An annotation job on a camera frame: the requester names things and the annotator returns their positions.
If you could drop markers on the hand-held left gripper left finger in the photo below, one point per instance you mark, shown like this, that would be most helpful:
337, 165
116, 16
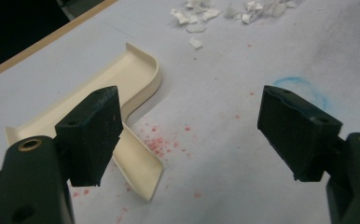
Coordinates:
89, 137

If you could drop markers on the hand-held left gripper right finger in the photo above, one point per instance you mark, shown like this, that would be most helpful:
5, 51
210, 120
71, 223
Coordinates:
299, 133

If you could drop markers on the cream plastic dustpan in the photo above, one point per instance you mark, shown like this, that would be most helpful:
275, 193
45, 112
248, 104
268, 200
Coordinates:
131, 71

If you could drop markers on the pile of white paper scraps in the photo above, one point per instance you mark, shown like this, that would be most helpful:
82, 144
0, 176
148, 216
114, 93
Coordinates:
196, 14

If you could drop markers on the white table cover board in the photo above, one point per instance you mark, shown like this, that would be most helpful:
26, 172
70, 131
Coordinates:
218, 93

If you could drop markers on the wooden table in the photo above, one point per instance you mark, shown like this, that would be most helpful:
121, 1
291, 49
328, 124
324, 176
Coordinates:
44, 39

